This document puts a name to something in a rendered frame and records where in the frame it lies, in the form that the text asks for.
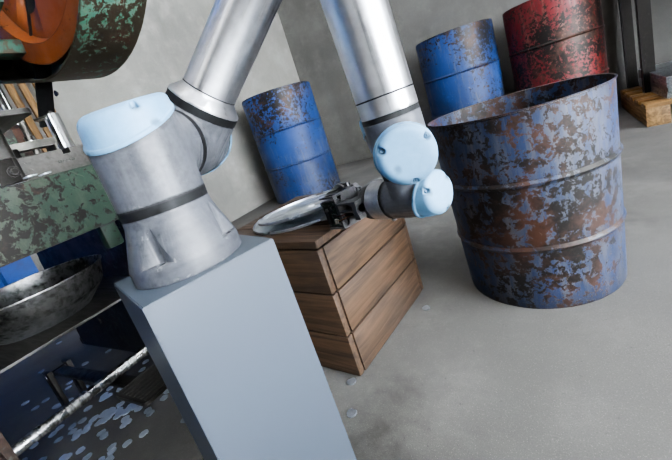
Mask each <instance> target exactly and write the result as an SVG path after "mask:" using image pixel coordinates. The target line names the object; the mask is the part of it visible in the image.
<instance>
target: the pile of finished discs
mask: <svg viewBox="0 0 672 460"><path fill-rule="evenodd" d="M323 216H325V212H324V211H323V210H322V209H321V210H318V211H316V212H313V213H311V214H308V215H305V216H302V217H299V218H296V217H294V219H293V220H290V221H286V222H283V223H279V224H275V225H269V226H259V225H258V223H256V224H255V225H254V226H253V231H254V232H255V233H256V234H259V235H273V234H280V233H285V232H289V231H293V230H296V229H300V228H303V227H306V226H309V225H312V224H314V223H317V222H319V221H320V219H321V218H322V217H323ZM271 231H274V232H271ZM269 232H270V234H268V233H269Z"/></svg>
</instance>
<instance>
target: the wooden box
mask: <svg viewBox="0 0 672 460"><path fill-rule="evenodd" d="M321 194H323V193H318V194H311V195H304V196H297V197H295V198H293V199H291V200H289V201H288V202H286V203H284V204H282V205H280V206H279V207H277V208H275V209H273V210H271V211H270V212H268V213H266V214H264V215H262V216H260V217H259V218H257V219H255V220H253V221H251V222H250V223H248V224H246V225H244V226H242V227H241V228H239V229H237V232H238V234H239V235H248V236H257V237H266V238H272V239H273V240H274V243H275V245H276V248H277V251H278V253H279V256H280V258H281V261H282V264H283V266H284V269H285V272H286V274H287V277H288V280H289V282H290V285H291V288H292V290H293V293H294V295H295V298H296V301H297V303H298V306H299V309H300V311H301V314H302V317H303V319H304V322H305V325H306V327H307V330H308V332H309V335H310V338H311V340H312V343H313V346H314V348H315V351H316V354H317V356H318V359H319V361H320V364H321V366H323V367H327V368H331V369H335V370H339V371H342V372H346V373H350V374H354V375H358V376H361V375H362V374H363V372H364V370H366V369H367V368H368V367H369V365H370V364H371V362H372V361H373V359H374V358H375V357H376V355H377V354H378V352H379V351H380V350H381V348H382V347H383V345H384V344H385V343H386V341H387V340H388V338H389V337H390V335H391V334H392V333H393V331H394V330H395V328H396V327H397V326H398V324H399V323H400V321H401V320H402V319H403V317H404V316H405V314H406V313H407V311H408V310H409V309H410V307H411V306H412V304H413V303H414V302H415V300H416V299H417V297H418V296H419V295H420V293H421V291H422V289H423V284H422V281H421V277H420V273H419V270H418V266H417V262H416V259H415V258H414V257H415V255H414V251H413V248H412V244H411V240H410V237H409V233H408V230H407V226H406V225H404V224H405V223H406V222H405V219H404V218H400V219H397V220H396V221H392V219H383V220H378V219H369V218H367V217H365V218H363V219H362V220H360V221H358V222H356V223H355V224H353V225H351V226H349V227H348V228H346V229H334V230H330V228H332V227H330V225H329V223H328V220H325V221H319V222H317V223H314V224H312V225H309V226H306V227H303V228H300V229H296V230H293V231H289V232H285V233H280V234H273V235H259V234H256V233H255V232H254V231H253V226H254V225H255V224H256V223H257V222H258V220H260V219H262V218H263V217H264V216H266V215H267V214H269V213H271V212H273V211H275V210H277V209H279V208H282V207H284V206H286V205H289V204H291V203H293V202H296V201H299V200H301V199H304V198H306V197H309V196H312V195H316V196H317V195H321Z"/></svg>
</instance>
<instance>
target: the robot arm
mask: <svg viewBox="0 0 672 460"><path fill-rule="evenodd" d="M281 2H282V0H215V2H214V4H213V7H212V9H211V12H210V14H209V17H208V19H207V22H206V24H205V26H204V29H203V31H202V34H201V36H200V39H199V41H198V44H197V46H196V48H195V51H194V53H193V56H192V58H191V61H190V63H189V66H188V68H187V70H186V73H185V75H184V78H183V79H182V80H180V81H177V82H174V83H171V84H169V85H168V87H167V90H166V92H165V93H162V92H157V93H152V94H148V95H144V96H141V97H137V98H134V99H130V100H127V101H124V102H121V103H118V104H114V105H111V106H108V107H106V108H103V109H100V110H97V111H94V112H92V113H89V114H87V115H85V116H83V117H81V118H80V119H79V120H78V122H77V126H76V128H77V132H78V134H79V137H80V139H81V141H82V144H83V151H84V153H85V154H86V155H88V157H89V159H90V161H91V163H92V165H93V167H94V169H95V171H96V173H97V175H98V177H99V179H100V181H101V183H102V185H103V187H104V189H105V191H106V194H107V196H108V198H109V200H110V202H111V204H112V206H113V208H114V210H115V212H116V214H117V216H118V218H119V220H120V222H121V224H122V226H123V229H124V232H125V240H126V250H127V260H128V270H129V275H130V277H131V279H132V281H133V283H134V285H135V287H136V288H137V289H139V290H151V289H156V288H161V287H164V286H168V285H171V284H174V283H177V282H180V281H182V280H185V279H188V278H190V277H192V276H195V275H197V274H199V273H201V272H203V271H205V270H207V269H209V268H211V267H213V266H215V265H216V264H218V263H220V262H221V261H223V260H225V259H226V258H228V257H229V256H230V255H232V254H233V253H234V252H235V251H236V250H237V249H238V248H239V247H240V245H241V243H242V242H241V239H240V236H239V234H238V232H237V229H236V228H235V226H234V225H233V224H232V223H231V222H230V221H229V219H228V218H227V217H226V216H225V215H224V214H223V212H222V211H221V210H220V209H219V208H218V207H217V205H216V204H215V203H214V202H213V201H212V199H211V198H210V196H209V194H208V191H207V189H206V187H205V184H204V182H203V179H202V177H201V176H202V175H205V174H208V173H210V172H212V171H214V170H215V169H217V168H218V167H219V166H220V165H221V164H222V163H223V162H224V161H225V160H226V158H227V157H228V155H229V153H230V151H231V147H232V132H233V130H234V128H235V125H236V123H237V121H238V115H237V113H236V110H235V103H236V101H237V98H238V96H239V94H240V92H241V90H242V87H243V85H244V83H245V81H246V79H247V77H248V74H249V72H250V70H251V68H252V66H253V63H254V61H255V59H256V57H257V55H258V53H259V50H260V48H261V46H262V44H263V42H264V39H265V37H266V35H267V33H268V31H269V29H270V26H271V24H272V22H273V20H274V18H275V15H276V13H277V11H278V9H279V7H280V5H281ZM320 2H321V5H322V8H323V11H324V14H325V17H326V20H327V23H328V26H329V29H330V31H331V34H332V37H333V40H334V43H335V46H336V49H337V52H338V55H339V57H340V60H341V63H342V66H343V69H344V72H345V75H346V78H347V81H348V84H349V86H350V89H351V92H352V95H353V98H354V101H355V104H356V107H357V110H358V113H359V115H360V118H361V120H360V122H359V126H360V128H361V131H362V133H363V139H364V140H365V141H366V143H367V145H368V147H369V149H370V151H371V154H372V156H373V161H374V164H375V167H376V169H377V170H378V172H379V173H380V174H381V176H382V178H383V179H382V178H381V177H379V178H376V179H373V180H371V181H370V182H369V183H367V184H366V185H364V186H363V187H361V185H360V186H359V185H358V184H357V183H356V182H355V183H353V184H350V182H349V181H348V182H340V183H338V184H336V185H334V187H333V189H332V190H331V191H330V192H328V193H327V194H326V195H325V196H324V197H322V198H320V199H319V200H320V201H318V202H316V203H314V205H317V204H320V206H322V207H323V209H322V210H323V211H324V212H325V216H323V217H322V218H321V219H320V221H325V220H328V223H329V225H330V227H332V228H330V230H334V229H346V228H348V227H349V226H351V225H353V224H355V223H356V222H358V221H360V220H362V219H363V218H365V217H367V218H369V219H378V220H383V219H392V221H396V220H397V219H400V218H414V217H418V218H425V217H430V216H435V215H440V214H442V213H444V212H446V211H447V209H448V208H449V207H450V205H451V202H452V199H453V187H452V183H451V181H450V179H449V177H448V176H446V175H445V173H444V172H443V171H441V170H439V169H434V168H435V165H436V163H437V159H438V146H437V143H436V140H435V138H434V136H433V135H432V133H431V132H430V130H429V129H428V128H426V125H425V122H424V119H423V115H422V112H421V108H420V106H419V103H418V98H417V95H416V92H415V88H414V85H413V82H412V78H411V75H410V71H409V68H408V65H407V61H406V58H405V55H404V51H403V48H402V45H401V41H400V38H399V34H398V31H397V28H396V24H395V21H394V18H393V14H392V11H391V8H390V4H389V1H388V0H320Z"/></svg>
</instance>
